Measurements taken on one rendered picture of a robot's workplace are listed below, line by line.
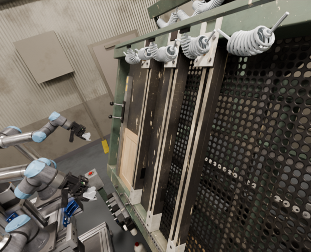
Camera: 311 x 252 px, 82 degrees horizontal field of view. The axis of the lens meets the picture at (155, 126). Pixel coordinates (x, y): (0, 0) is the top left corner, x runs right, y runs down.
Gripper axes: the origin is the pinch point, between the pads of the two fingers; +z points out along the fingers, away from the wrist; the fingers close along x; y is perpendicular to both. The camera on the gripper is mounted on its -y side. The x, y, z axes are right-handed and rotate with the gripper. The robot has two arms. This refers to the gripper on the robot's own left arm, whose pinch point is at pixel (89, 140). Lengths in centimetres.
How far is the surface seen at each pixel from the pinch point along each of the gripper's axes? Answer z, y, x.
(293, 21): -11, 93, -112
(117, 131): 24.7, 14.6, 26.8
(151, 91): 0, 63, -37
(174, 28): -27, 80, -84
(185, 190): 24, 34, -91
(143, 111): 6, 50, -35
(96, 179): 36, -35, 14
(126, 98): 3.6, 48.1, 6.1
